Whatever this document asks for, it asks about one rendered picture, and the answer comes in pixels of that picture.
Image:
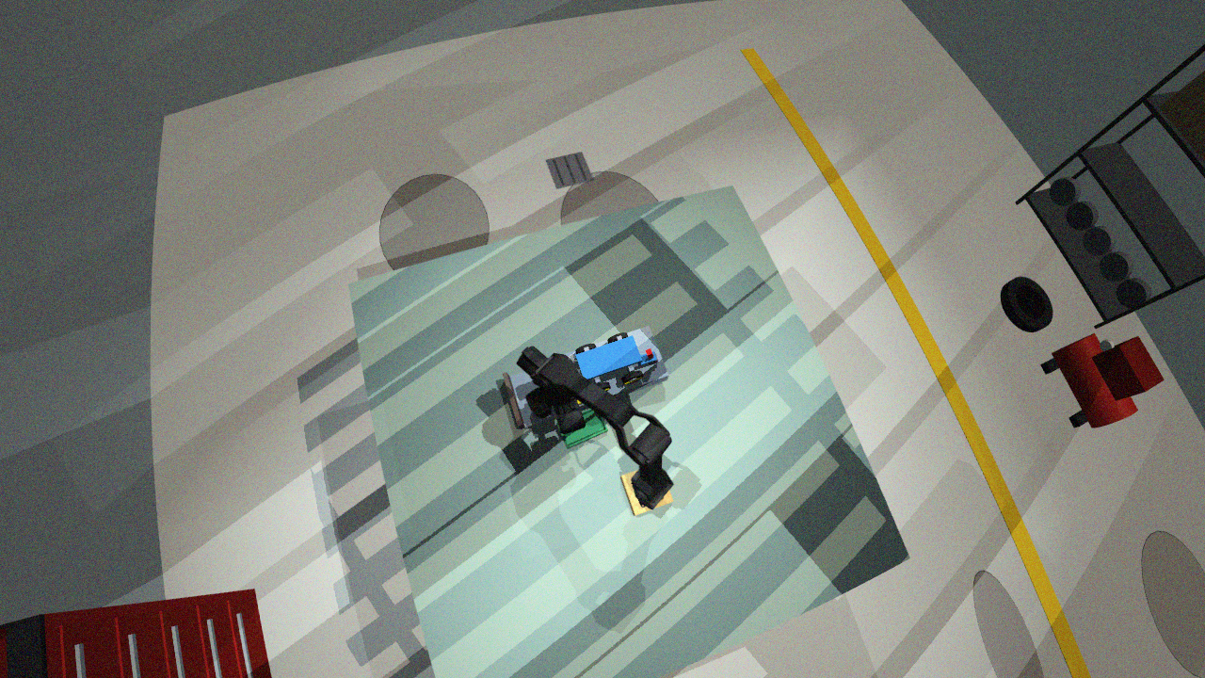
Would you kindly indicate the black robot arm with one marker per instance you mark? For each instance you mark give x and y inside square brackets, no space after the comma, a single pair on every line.
[559,377]

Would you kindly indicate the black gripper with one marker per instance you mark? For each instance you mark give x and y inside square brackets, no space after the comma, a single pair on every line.
[568,422]

